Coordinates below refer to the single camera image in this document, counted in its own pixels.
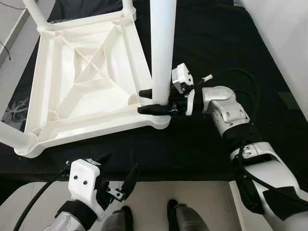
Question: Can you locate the cream plastic table top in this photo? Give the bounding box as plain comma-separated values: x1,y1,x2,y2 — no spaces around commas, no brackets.
14,10,172,158

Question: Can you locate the black tablecloth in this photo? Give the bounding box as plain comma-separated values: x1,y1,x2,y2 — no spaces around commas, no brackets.
0,0,308,205

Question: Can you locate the robot right leg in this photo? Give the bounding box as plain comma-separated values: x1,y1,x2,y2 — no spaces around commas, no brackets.
167,199,210,231

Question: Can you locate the grey tape piece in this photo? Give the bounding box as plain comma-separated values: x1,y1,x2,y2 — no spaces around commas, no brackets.
281,91,298,110

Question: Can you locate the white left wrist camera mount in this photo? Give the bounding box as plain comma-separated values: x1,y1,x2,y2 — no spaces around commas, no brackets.
68,159,111,220

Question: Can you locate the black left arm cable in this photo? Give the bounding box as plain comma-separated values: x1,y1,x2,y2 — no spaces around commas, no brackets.
13,165,74,231

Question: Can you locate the black wall cable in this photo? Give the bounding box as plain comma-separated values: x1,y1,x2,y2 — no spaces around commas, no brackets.
0,41,11,61

